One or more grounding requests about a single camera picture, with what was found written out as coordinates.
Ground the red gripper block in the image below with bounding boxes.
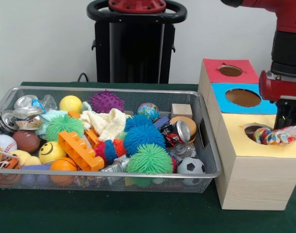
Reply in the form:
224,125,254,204
258,70,296,129

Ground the polka dot cloth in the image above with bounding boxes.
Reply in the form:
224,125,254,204
253,125,296,146

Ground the wooden box with three holes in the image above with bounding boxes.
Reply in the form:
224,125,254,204
197,58,296,211

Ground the shallow metal mesh bin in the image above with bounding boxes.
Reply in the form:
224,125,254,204
0,86,223,194

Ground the black and white soccer ball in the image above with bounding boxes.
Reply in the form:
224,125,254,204
177,156,207,185

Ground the green spiky rubber ball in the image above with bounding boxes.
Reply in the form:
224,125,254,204
45,114,85,143
127,143,174,175

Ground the blue spiky rubber ball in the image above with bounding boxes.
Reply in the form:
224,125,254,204
125,123,166,156

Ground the red and blue spiky toy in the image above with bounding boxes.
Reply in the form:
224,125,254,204
93,139,127,164

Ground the purple spiky ball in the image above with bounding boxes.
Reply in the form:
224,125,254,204
87,89,126,114

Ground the dark green table cloth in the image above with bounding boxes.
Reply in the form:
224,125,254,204
0,82,296,233

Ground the orange toy building brick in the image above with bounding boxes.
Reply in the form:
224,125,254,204
58,130,105,172

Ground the yellow tennis ball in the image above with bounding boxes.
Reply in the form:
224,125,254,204
59,95,83,114

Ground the yellow smiley face ball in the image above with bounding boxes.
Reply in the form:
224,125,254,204
38,141,67,165

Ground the white baseball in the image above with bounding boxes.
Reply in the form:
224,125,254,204
0,134,18,153

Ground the black pedestal with red base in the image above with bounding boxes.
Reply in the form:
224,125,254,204
86,0,187,84

